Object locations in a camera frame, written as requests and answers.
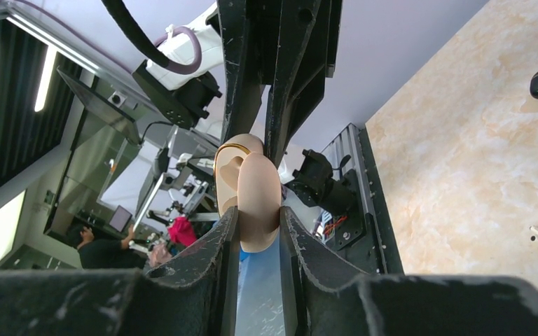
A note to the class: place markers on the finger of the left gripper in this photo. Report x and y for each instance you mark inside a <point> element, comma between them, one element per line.
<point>293,70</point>
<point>239,36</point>

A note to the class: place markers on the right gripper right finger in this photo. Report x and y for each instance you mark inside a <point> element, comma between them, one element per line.
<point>323,294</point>

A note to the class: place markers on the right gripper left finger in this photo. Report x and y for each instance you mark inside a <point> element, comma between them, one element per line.
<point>194,293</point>

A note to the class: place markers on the beige earbud charging case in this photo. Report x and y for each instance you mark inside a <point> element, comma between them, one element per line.
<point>245,178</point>

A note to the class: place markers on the person in black shirt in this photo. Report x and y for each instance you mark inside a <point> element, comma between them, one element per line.
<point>103,253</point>

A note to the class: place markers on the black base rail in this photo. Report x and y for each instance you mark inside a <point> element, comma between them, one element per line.
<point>343,181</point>

